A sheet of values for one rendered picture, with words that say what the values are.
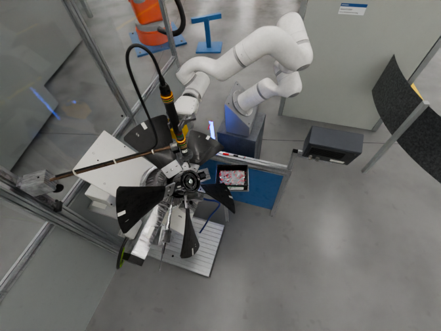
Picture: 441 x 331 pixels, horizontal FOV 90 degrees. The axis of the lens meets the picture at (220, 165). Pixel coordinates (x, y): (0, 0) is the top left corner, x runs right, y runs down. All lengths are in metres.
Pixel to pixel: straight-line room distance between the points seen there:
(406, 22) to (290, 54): 1.78
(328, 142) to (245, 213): 1.30
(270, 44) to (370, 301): 2.09
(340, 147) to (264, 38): 0.69
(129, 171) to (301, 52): 0.97
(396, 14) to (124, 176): 2.40
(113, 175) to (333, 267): 1.93
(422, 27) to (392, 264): 2.00
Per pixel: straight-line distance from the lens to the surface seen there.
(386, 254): 2.58
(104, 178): 1.22
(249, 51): 0.91
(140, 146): 1.12
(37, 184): 1.16
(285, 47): 0.94
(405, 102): 2.44
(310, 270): 2.27
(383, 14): 2.58
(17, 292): 1.70
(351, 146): 1.31
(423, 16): 2.66
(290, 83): 1.34
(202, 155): 1.23
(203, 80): 1.09
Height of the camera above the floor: 2.16
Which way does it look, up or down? 56 degrees down
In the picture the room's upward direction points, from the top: 6 degrees counter-clockwise
